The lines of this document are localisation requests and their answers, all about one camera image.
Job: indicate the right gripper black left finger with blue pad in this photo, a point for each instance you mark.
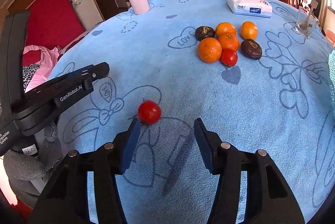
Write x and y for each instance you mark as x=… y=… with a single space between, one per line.
x=64 y=199

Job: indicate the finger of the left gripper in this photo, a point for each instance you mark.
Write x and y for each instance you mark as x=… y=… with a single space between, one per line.
x=98 y=71

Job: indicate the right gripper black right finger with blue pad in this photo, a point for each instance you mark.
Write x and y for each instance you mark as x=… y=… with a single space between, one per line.
x=269 y=198

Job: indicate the red tomato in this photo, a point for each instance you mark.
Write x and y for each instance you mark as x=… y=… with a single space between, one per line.
x=149 y=112
x=229 y=58

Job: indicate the dark passion fruit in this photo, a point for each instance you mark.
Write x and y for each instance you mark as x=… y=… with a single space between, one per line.
x=251 y=49
x=203 y=32

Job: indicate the large orange front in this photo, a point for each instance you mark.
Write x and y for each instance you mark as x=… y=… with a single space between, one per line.
x=209 y=50

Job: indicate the grey gloved left hand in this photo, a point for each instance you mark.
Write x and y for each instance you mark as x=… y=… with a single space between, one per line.
x=28 y=175

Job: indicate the pink cloth on bed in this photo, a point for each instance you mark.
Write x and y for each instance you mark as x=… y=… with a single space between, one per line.
x=46 y=59

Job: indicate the red headboard panel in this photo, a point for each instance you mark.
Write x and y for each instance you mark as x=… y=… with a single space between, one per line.
x=52 y=24

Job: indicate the blue patterned table cloth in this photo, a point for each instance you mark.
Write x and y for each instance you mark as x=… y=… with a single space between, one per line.
x=280 y=103

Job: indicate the light blue lattice fruit basket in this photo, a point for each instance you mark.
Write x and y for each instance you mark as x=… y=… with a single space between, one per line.
x=331 y=64

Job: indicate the white tissue pack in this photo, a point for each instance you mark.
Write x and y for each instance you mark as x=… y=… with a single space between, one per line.
x=257 y=8

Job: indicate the metal spoon in glass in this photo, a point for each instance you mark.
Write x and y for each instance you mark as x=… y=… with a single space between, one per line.
x=304 y=24

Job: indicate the clear glass cup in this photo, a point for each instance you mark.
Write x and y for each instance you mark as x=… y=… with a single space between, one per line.
x=312 y=23

